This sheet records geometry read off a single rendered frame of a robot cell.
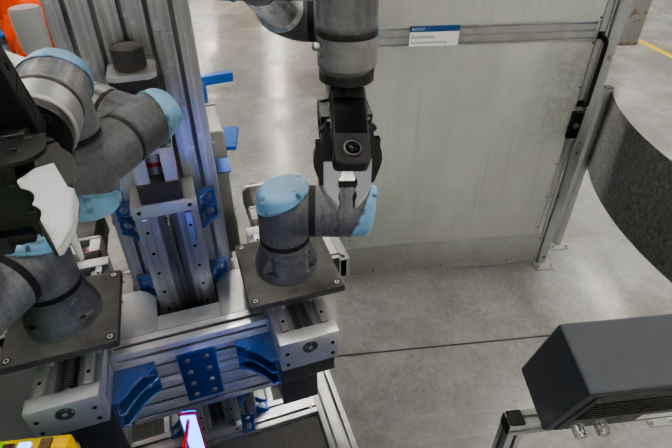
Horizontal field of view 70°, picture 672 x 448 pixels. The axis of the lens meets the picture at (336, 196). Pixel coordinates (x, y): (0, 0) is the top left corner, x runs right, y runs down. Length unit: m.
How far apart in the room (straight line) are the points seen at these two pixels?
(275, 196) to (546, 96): 1.57
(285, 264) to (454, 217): 1.52
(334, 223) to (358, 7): 0.56
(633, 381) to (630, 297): 2.11
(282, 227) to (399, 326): 1.47
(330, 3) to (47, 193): 0.36
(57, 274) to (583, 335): 0.94
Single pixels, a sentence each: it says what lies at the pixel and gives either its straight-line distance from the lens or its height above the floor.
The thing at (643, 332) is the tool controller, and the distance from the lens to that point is 0.91.
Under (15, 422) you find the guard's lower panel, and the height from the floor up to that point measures 0.45.
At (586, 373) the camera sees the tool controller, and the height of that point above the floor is 1.24.
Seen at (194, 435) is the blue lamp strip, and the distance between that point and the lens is 0.84.
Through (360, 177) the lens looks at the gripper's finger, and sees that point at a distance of 0.69.
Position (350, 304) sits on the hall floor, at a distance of 2.51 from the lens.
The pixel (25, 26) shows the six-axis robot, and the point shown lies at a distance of 4.02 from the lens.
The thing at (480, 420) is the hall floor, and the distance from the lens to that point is 2.22.
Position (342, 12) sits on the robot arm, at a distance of 0.58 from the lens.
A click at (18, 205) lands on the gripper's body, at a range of 0.44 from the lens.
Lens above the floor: 1.85
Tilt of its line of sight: 35 degrees down
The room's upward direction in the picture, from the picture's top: straight up
